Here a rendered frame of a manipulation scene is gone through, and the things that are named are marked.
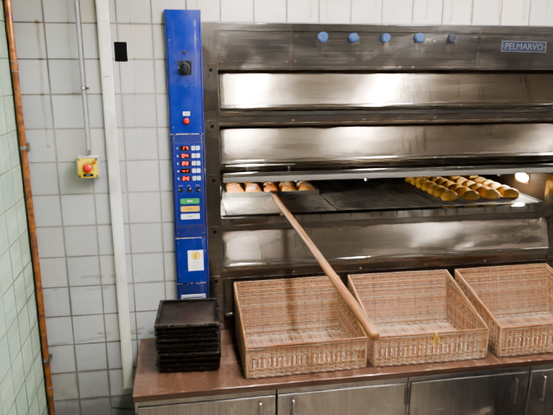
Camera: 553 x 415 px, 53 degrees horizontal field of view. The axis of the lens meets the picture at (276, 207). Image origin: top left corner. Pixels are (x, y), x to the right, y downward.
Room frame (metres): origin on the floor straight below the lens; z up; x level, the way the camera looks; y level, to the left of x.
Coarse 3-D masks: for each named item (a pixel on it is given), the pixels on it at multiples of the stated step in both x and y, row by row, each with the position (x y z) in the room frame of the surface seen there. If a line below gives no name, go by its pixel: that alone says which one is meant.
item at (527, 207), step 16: (384, 208) 2.86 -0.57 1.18; (400, 208) 2.86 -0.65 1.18; (416, 208) 2.86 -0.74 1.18; (432, 208) 2.86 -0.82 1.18; (448, 208) 2.87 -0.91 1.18; (464, 208) 2.88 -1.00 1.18; (480, 208) 2.90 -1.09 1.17; (496, 208) 2.91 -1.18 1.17; (512, 208) 2.93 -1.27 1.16; (528, 208) 2.94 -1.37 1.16; (544, 208) 2.96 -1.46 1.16; (224, 224) 2.67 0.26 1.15; (240, 224) 2.69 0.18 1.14
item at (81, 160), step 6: (78, 156) 2.50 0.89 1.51; (84, 156) 2.51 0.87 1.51; (90, 156) 2.51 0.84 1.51; (96, 156) 2.51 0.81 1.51; (78, 162) 2.50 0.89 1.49; (84, 162) 2.50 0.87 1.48; (90, 162) 2.50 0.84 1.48; (96, 162) 2.51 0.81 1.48; (78, 168) 2.49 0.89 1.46; (96, 168) 2.51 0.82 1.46; (78, 174) 2.49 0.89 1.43; (84, 174) 2.50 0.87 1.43; (90, 174) 2.50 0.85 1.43; (96, 174) 2.51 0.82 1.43
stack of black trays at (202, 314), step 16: (160, 304) 2.46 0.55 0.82; (176, 304) 2.49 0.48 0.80; (192, 304) 2.49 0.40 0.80; (208, 304) 2.49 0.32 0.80; (160, 320) 2.31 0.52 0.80; (176, 320) 2.31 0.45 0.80; (192, 320) 2.31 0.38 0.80; (208, 320) 2.31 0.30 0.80; (160, 336) 2.25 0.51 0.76; (176, 336) 2.25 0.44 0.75; (192, 336) 2.26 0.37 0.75; (208, 336) 2.27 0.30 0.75; (160, 352) 2.24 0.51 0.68; (176, 352) 2.25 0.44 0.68; (192, 352) 2.25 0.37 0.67; (208, 352) 2.25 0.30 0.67; (160, 368) 2.24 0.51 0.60; (176, 368) 2.24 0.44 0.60; (192, 368) 2.25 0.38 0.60; (208, 368) 2.26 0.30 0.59
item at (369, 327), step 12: (288, 216) 2.62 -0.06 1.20; (300, 228) 2.39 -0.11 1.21; (312, 252) 2.09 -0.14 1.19; (324, 264) 1.93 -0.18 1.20; (336, 276) 1.81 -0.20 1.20; (336, 288) 1.74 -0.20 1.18; (348, 300) 1.62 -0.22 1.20; (360, 312) 1.52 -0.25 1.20; (372, 324) 1.44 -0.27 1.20; (372, 336) 1.39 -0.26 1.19
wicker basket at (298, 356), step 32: (256, 288) 2.65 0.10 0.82; (320, 288) 2.71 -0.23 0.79; (256, 320) 2.61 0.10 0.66; (288, 320) 2.64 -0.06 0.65; (320, 320) 2.66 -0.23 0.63; (352, 320) 2.48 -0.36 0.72; (256, 352) 2.20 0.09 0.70; (288, 352) 2.22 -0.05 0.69; (320, 352) 2.25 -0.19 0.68; (352, 352) 2.41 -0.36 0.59
